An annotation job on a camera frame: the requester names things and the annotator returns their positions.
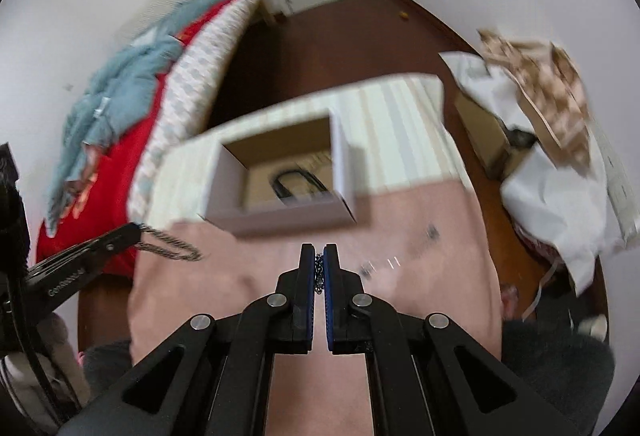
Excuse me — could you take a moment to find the black cable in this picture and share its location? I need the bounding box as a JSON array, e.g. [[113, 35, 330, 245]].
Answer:
[[5, 296, 76, 422]]

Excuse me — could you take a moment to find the white cloth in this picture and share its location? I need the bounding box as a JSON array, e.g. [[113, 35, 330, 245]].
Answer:
[[439, 50, 626, 298]]

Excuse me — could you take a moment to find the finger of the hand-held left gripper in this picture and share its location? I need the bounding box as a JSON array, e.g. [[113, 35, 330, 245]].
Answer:
[[25, 222, 143, 314]]

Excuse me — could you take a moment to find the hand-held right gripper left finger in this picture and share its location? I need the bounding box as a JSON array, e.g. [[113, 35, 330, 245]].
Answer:
[[57, 243, 317, 436]]

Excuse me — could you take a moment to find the beige strap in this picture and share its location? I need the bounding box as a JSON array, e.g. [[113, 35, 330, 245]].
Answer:
[[521, 256, 563, 322]]

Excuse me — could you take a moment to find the dark thin chain necklace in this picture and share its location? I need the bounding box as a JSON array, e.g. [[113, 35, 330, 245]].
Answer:
[[314, 252, 326, 299]]

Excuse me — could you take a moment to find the striped cream cloth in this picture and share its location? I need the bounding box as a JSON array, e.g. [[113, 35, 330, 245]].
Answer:
[[127, 73, 463, 224]]

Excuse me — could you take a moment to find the teal blanket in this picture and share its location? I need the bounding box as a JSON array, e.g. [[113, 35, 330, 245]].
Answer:
[[46, 0, 253, 237]]

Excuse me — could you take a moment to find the grey cardboard box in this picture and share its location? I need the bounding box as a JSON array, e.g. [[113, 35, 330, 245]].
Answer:
[[197, 107, 358, 238]]

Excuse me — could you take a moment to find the dark grey fuzzy rug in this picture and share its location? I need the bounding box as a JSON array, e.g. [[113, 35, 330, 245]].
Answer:
[[82, 289, 617, 436]]

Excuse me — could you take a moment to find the silver chain necklace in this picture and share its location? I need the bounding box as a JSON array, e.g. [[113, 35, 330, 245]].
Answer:
[[136, 223, 203, 263]]

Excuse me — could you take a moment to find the red blanket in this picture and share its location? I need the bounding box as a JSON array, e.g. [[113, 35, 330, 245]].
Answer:
[[35, 0, 241, 277]]

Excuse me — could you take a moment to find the brown checkered paper bag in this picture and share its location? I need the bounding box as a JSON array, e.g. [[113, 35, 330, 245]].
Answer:
[[476, 27, 593, 179]]

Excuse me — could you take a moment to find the brown cardboard box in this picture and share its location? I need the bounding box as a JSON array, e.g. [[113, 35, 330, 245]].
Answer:
[[454, 91, 538, 181]]

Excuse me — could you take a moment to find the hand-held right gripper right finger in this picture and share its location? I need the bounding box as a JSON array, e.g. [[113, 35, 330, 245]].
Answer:
[[322, 243, 581, 436]]

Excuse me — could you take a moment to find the pink blanket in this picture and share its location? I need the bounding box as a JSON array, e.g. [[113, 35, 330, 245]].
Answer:
[[125, 176, 503, 436]]

